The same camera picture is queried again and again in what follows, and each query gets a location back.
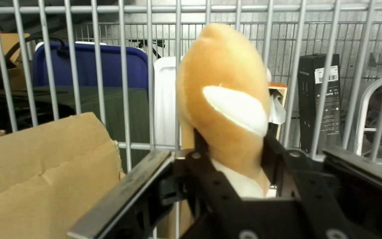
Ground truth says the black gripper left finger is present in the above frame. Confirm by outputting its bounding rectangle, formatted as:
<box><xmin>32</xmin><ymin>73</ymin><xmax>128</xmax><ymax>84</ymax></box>
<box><xmin>67</xmin><ymin>128</ymin><xmax>246</xmax><ymax>239</ymax></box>

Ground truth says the cardboard box flap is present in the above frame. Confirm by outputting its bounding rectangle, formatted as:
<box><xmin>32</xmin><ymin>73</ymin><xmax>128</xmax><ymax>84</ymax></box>
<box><xmin>0</xmin><ymin>112</ymin><xmax>126</xmax><ymax>239</ymax></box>

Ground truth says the black box white label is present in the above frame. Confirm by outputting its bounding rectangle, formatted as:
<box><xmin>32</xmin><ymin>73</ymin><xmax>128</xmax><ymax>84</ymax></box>
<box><xmin>297</xmin><ymin>53</ymin><xmax>342</xmax><ymax>154</ymax></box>

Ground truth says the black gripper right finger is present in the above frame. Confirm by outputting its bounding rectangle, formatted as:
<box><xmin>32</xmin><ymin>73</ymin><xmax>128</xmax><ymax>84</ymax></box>
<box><xmin>262</xmin><ymin>130</ymin><xmax>382</xmax><ymax>239</ymax></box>

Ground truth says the white curved plastic frame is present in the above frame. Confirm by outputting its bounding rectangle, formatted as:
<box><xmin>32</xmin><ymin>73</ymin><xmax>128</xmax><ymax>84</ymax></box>
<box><xmin>353</xmin><ymin>75</ymin><xmax>382</xmax><ymax>157</ymax></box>

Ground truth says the brown plush bread loaf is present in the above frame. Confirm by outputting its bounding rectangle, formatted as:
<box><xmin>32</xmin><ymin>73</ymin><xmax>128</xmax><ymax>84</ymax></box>
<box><xmin>175</xmin><ymin>23</ymin><xmax>275</xmax><ymax>201</ymax></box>

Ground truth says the white rectangular container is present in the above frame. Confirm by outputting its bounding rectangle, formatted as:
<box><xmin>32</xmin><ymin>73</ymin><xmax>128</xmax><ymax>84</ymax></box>
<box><xmin>153</xmin><ymin>56</ymin><xmax>183</xmax><ymax>150</ymax></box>

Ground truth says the blue plastic tote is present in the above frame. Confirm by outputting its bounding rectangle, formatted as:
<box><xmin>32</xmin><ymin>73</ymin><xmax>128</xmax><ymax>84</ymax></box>
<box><xmin>31</xmin><ymin>41</ymin><xmax>150</xmax><ymax>148</ymax></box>

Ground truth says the grey wire shelf rack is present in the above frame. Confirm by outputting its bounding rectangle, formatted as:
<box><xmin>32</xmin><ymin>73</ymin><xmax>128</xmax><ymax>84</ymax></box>
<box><xmin>0</xmin><ymin>0</ymin><xmax>382</xmax><ymax>239</ymax></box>

